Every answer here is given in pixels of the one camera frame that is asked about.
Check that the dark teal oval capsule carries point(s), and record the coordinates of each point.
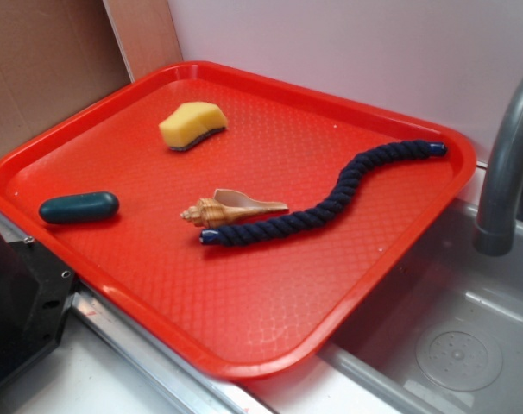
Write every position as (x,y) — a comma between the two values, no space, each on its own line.
(79,208)

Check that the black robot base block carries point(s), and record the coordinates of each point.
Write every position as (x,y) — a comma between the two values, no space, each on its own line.
(36,290)

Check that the red plastic tray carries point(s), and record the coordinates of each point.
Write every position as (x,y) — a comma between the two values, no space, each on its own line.
(236,313)

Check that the yellow sponge with scouring pad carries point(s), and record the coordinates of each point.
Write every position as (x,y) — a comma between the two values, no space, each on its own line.
(192,123)

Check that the grey plastic faucet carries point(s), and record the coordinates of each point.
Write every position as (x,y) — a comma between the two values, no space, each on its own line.
(501,200)

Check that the brown cardboard panel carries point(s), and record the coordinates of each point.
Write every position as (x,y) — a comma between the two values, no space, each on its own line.
(59,57)

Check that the grey plastic sink basin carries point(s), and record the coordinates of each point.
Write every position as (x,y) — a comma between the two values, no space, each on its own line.
(443,331)

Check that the tan spiral seashell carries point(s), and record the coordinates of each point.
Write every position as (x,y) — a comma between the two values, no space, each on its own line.
(226,207)

